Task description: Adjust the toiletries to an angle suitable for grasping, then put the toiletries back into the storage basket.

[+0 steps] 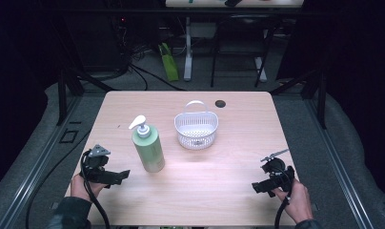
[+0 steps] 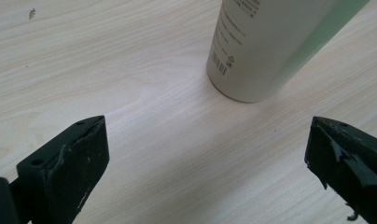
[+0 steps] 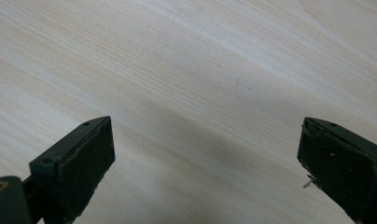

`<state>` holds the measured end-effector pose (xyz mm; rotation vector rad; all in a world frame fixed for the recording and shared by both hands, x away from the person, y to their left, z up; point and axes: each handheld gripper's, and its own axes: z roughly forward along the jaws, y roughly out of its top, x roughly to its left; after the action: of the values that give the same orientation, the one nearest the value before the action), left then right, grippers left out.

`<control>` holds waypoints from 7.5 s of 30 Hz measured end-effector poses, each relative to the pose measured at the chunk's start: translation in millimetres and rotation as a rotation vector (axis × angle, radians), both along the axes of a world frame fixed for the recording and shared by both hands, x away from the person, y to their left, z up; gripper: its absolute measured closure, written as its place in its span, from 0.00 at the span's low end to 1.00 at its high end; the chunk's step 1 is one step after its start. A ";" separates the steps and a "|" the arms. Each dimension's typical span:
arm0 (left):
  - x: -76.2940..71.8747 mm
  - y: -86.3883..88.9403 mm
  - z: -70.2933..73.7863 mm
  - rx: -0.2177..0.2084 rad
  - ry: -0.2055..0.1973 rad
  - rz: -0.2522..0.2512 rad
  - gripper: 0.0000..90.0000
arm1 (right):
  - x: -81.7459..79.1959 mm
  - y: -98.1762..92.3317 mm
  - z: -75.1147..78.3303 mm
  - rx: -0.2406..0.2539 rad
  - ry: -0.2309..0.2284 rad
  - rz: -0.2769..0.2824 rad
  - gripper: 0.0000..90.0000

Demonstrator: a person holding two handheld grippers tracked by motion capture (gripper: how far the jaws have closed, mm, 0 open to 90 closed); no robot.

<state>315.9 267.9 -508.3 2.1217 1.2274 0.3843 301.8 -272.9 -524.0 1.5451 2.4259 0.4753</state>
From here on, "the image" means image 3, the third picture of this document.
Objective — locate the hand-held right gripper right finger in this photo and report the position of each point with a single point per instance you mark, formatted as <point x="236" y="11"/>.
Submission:
<point x="345" y="168"/>

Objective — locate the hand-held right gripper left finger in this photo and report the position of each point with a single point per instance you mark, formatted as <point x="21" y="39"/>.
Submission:
<point x="74" y="168"/>

